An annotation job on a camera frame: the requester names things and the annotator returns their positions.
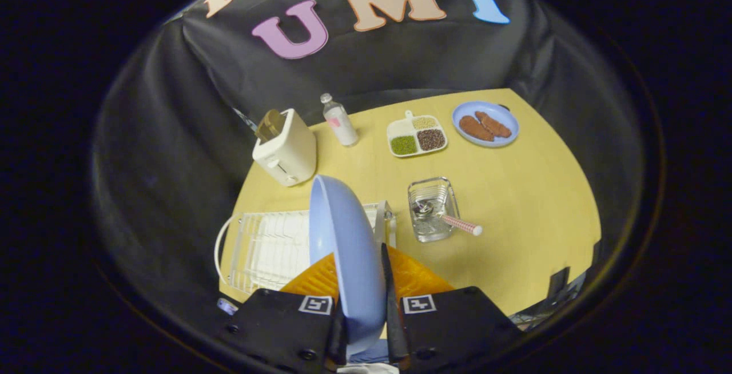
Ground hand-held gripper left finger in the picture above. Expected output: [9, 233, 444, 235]
[220, 253, 348, 374]

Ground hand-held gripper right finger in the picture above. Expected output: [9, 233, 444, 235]
[380, 242, 524, 372]

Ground white wire dish rack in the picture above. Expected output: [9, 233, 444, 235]
[214, 201, 396, 296]

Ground clear wire basket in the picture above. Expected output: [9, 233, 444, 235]
[407, 177, 461, 243]

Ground spoon with pink checked handle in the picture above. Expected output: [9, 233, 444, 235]
[413, 200, 483, 237]

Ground large light blue plate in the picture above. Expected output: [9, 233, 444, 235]
[309, 175, 391, 364]

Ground small blue plate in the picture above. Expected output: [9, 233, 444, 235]
[452, 101, 520, 148]

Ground cream toaster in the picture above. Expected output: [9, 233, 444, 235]
[252, 108, 317, 187]

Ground white divided bean tray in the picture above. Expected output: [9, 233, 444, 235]
[387, 110, 448, 158]

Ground brown sausage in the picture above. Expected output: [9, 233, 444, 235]
[475, 111, 512, 138]
[459, 115, 495, 142]

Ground brown toast slice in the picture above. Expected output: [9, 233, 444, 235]
[256, 109, 287, 143]

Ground clear bottle pink label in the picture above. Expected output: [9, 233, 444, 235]
[320, 93, 360, 147]

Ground black backdrop cloth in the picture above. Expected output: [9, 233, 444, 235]
[91, 0, 647, 329]

